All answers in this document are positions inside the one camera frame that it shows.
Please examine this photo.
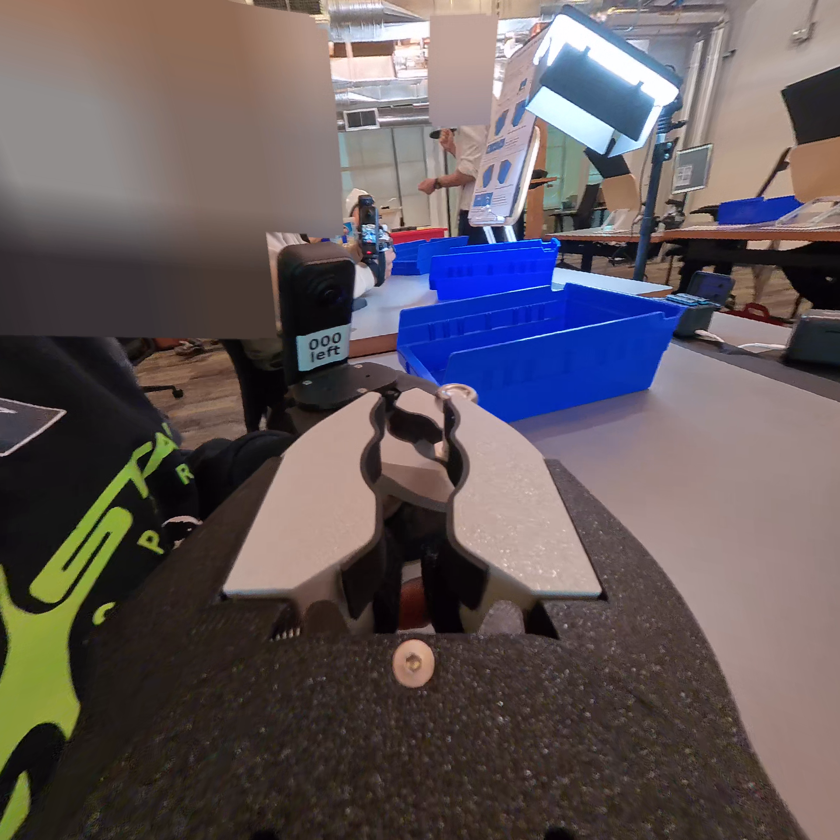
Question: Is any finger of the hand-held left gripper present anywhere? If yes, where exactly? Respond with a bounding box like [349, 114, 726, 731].
[380, 423, 458, 510]
[374, 385, 450, 416]

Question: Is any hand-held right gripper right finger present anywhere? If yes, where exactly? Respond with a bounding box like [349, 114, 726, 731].
[431, 392, 605, 618]

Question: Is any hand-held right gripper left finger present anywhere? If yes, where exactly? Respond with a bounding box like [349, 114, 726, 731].
[224, 392, 410, 618]

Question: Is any blue plastic bin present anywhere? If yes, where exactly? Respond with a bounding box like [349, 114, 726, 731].
[397, 283, 683, 422]
[430, 238, 561, 303]
[390, 234, 471, 277]
[718, 195, 803, 227]

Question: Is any person's left forearm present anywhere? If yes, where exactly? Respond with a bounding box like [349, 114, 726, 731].
[184, 428, 298, 494]

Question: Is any black office chair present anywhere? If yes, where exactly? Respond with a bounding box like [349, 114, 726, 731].
[132, 339, 193, 403]

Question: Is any black printed shirt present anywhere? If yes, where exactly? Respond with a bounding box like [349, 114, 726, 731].
[0, 338, 292, 840]

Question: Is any roll-up banner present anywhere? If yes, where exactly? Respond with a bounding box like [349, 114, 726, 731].
[469, 40, 543, 227]

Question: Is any black and blue device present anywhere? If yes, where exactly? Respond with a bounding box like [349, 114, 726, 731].
[667, 293, 724, 340]

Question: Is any dark blue bag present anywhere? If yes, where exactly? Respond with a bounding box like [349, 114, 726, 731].
[686, 269, 739, 309]

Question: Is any grey tool case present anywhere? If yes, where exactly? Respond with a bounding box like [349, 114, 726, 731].
[784, 310, 840, 368]

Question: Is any studio light on stand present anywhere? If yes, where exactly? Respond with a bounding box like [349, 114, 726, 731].
[525, 7, 687, 283]

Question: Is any long wooden desk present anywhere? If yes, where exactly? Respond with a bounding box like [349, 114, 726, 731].
[558, 221, 840, 311]

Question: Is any white cable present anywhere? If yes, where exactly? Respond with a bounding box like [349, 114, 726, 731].
[696, 329, 790, 357]

